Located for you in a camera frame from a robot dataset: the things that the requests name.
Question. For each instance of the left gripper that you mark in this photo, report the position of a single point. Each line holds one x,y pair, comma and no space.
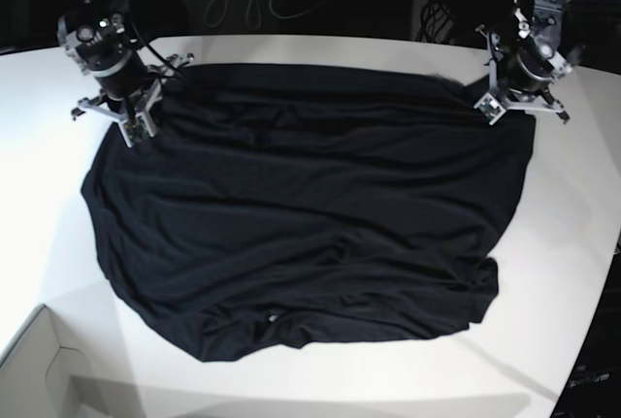
520,75

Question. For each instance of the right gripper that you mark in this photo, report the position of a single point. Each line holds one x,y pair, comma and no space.
130,89

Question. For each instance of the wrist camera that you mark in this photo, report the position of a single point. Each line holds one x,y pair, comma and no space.
138,129
491,108

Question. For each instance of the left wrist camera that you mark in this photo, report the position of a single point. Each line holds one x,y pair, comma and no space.
491,108

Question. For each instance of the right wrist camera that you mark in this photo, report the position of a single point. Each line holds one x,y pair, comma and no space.
138,129

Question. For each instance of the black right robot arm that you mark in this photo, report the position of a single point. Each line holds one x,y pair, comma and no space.
112,42

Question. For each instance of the white cardboard box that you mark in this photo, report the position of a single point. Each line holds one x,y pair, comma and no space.
35,381

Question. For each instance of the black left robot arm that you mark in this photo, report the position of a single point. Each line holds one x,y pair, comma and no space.
535,13

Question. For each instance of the black t-shirt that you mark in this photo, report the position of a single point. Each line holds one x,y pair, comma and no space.
286,205

